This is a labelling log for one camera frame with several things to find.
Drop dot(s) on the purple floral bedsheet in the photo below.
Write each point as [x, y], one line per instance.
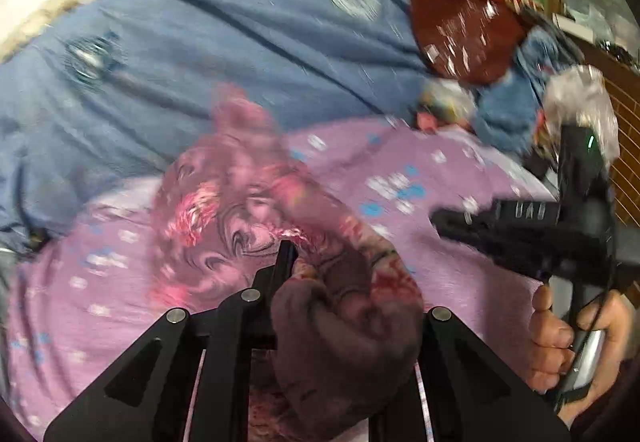
[340, 157]

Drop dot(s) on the clear plastic bag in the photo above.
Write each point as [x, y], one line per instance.
[580, 92]

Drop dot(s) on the maroon floral shirt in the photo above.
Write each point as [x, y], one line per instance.
[240, 202]

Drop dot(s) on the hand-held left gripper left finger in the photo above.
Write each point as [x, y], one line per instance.
[280, 267]

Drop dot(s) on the person's right hand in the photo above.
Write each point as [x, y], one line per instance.
[547, 352]

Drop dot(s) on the colourful small packet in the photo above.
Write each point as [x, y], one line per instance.
[445, 107]

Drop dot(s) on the dark red patterned cloth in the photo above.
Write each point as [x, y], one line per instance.
[465, 32]

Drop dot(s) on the red paper bag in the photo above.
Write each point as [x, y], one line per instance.
[520, 2]

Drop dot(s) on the blue plaid quilt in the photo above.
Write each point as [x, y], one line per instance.
[225, 47]

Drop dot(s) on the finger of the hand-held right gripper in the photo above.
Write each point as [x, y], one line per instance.
[480, 227]

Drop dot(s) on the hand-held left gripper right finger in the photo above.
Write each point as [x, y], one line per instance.
[450, 347]

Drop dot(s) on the blue denim cloth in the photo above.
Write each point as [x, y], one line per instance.
[505, 112]

